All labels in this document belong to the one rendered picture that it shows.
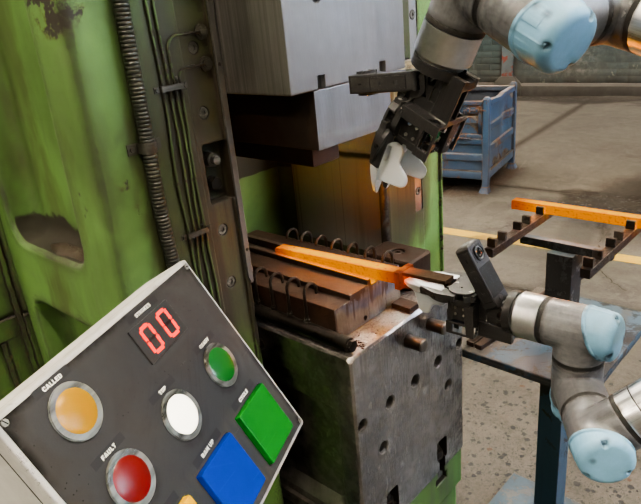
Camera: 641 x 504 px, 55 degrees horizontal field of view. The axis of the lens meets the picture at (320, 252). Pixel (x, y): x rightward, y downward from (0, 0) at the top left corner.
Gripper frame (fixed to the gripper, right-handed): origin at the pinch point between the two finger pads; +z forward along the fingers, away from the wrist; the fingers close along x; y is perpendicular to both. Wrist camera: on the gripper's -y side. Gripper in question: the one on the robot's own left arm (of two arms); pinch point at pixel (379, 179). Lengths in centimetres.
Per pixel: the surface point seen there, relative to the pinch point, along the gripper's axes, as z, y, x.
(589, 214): 22, 18, 71
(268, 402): 19.0, 11.2, -27.9
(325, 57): -8.7, -19.4, 5.5
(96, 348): 5.2, 1.0, -46.4
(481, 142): 156, -111, 343
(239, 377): 16.5, 7.1, -29.9
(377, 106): 0.2, -14.9, 17.9
